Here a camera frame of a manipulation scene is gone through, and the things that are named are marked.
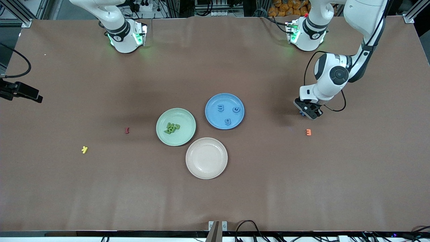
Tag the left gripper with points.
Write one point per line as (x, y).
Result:
(319, 108)

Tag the blue foam letter G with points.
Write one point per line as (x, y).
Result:
(237, 110)

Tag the blue foam number 6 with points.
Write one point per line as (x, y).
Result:
(228, 121)

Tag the blue foam letter E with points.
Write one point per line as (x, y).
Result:
(220, 108)

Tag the green foam letter B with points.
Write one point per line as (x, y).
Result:
(171, 128)

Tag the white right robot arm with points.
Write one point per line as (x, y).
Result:
(117, 27)

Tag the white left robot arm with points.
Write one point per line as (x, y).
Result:
(337, 75)

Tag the yellow foam letter K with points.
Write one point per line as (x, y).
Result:
(84, 149)

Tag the blue plate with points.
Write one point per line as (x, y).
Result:
(218, 117)

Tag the pile of orange objects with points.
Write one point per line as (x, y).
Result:
(285, 6)

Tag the pale pink plate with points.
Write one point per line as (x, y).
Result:
(206, 158)

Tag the long white power strip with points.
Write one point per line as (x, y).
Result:
(221, 13)

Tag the green plate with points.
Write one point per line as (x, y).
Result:
(183, 137)

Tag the brown table cover mat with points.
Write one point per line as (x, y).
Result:
(215, 201)

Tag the white power strip with plugs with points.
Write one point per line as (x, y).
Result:
(144, 6)

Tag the silver metal bracket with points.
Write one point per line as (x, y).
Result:
(224, 226)

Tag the brown wedge post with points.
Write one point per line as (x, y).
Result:
(213, 233)

